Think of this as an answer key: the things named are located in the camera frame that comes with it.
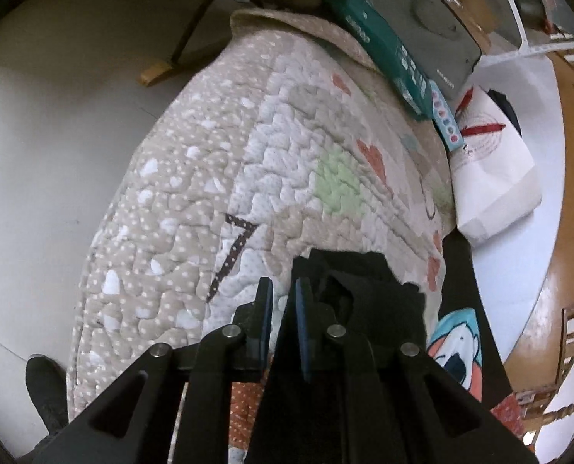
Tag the black pants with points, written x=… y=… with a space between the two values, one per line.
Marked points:
x=378 y=275

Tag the quilted patchwork mat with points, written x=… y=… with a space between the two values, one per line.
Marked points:
x=219 y=154

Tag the white paper bag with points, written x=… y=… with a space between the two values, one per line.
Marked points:
x=494 y=179

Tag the green cardboard box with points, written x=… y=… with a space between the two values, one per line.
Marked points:
x=383 y=43

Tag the black cartoon printed cloth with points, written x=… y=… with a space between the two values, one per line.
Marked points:
x=460 y=343

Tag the white framed window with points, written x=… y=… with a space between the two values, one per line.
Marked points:
x=514 y=5

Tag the dark grey device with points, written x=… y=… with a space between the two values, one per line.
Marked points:
x=431 y=24

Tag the small wooden block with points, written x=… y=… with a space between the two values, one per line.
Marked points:
x=155 y=72

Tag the colourful dotted strip box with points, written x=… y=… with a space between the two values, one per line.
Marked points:
x=445 y=116

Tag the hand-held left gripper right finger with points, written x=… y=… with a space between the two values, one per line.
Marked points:
x=304 y=328

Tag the person's dark slipper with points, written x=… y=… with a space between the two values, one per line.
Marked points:
x=45 y=386

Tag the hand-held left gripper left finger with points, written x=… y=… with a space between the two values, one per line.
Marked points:
x=268 y=312

